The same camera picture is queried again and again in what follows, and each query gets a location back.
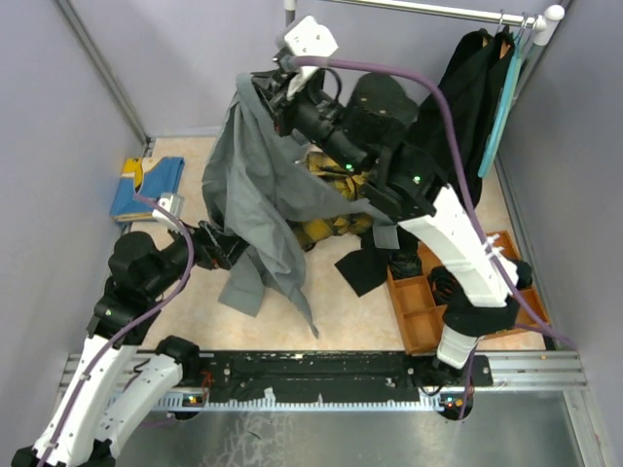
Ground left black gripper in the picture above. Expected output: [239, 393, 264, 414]
[144, 216, 254, 299]

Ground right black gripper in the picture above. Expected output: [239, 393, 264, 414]
[244, 68, 367, 179]

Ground grey button-up shirt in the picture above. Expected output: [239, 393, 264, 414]
[202, 73, 399, 324]

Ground teal plastic hanger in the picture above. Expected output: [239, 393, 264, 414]
[513, 16, 538, 62]
[478, 18, 527, 179]

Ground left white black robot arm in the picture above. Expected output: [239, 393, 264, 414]
[12, 222, 248, 466]

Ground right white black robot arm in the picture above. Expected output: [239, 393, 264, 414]
[251, 70, 531, 385]

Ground folded blue shirt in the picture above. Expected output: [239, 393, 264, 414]
[110, 156, 185, 224]

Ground yellow black plaid shirt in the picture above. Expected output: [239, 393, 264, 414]
[288, 150, 374, 252]

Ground metal clothes rack pole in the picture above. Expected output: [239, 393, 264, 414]
[283, 0, 297, 25]

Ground black hanging garments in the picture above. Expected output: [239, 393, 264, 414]
[336, 27, 515, 297]

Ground rolled dark green tie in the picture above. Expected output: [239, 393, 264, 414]
[388, 251, 422, 280]

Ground orange wooden compartment tray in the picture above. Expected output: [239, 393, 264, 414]
[386, 243, 537, 354]

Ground rolled black orange tie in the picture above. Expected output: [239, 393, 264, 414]
[427, 266, 456, 305]

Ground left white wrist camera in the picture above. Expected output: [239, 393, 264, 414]
[152, 193, 184, 232]

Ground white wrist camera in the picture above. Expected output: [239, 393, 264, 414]
[152, 193, 184, 232]
[275, 16, 339, 100]

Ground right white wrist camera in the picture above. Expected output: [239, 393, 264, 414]
[275, 16, 339, 100]

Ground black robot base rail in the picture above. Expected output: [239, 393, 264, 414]
[177, 350, 493, 404]

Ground horizontal metal clothes rail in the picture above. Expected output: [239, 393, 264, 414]
[340, 0, 567, 32]

